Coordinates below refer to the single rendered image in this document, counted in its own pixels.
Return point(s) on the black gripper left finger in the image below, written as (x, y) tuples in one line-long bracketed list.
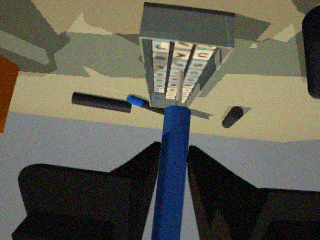
[(121, 196)]

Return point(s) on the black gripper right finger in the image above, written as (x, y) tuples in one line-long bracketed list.
[(229, 208)]

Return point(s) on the blue stylus with thin metal tip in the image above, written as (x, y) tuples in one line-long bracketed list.
[(171, 180)]

